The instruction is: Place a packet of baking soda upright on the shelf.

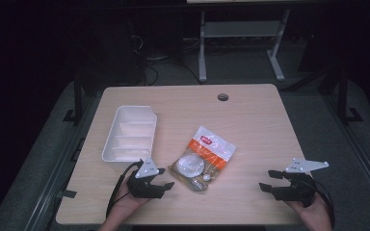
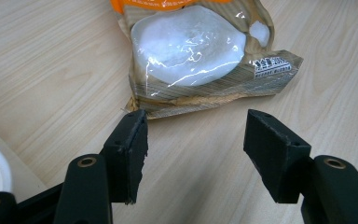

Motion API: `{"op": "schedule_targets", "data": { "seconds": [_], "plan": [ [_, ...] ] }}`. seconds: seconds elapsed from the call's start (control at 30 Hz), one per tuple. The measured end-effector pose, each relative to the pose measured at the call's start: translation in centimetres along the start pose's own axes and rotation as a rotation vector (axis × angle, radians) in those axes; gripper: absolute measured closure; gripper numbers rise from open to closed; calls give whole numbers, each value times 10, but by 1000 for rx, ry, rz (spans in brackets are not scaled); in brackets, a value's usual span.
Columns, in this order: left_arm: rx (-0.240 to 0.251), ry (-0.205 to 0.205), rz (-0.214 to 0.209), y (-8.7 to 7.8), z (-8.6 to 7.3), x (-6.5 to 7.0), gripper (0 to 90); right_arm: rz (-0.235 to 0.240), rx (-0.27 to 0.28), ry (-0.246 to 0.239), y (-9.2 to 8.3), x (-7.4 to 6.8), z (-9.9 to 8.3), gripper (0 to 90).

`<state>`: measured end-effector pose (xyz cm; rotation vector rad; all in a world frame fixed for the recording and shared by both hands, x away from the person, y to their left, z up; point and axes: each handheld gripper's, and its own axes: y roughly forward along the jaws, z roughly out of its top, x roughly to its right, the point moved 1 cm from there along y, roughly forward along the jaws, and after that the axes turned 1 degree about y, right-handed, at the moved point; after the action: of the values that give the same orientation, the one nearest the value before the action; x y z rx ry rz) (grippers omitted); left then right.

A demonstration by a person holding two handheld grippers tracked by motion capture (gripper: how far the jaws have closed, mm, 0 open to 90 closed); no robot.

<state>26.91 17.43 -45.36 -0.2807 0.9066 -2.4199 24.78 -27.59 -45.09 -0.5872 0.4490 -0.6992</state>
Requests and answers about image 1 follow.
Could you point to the black metal frame post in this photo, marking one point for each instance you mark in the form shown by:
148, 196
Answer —
343, 96
77, 102

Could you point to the white plastic bin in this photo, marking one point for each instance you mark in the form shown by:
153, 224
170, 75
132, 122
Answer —
130, 134

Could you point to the person's right hand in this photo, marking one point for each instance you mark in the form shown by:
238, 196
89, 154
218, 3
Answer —
313, 210

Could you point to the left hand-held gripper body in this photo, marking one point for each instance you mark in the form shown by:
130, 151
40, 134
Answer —
141, 187

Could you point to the orange and white snack packet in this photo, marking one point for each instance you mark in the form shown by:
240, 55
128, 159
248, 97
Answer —
205, 154

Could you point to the white metal stand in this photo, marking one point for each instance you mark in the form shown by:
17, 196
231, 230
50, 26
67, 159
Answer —
241, 29

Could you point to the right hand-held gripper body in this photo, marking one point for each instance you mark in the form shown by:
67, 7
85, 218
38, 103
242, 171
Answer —
298, 189

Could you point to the grey floor rail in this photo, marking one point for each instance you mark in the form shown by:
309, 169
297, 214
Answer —
363, 154
54, 179

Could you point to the person's left hand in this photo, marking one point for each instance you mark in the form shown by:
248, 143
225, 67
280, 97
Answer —
126, 202

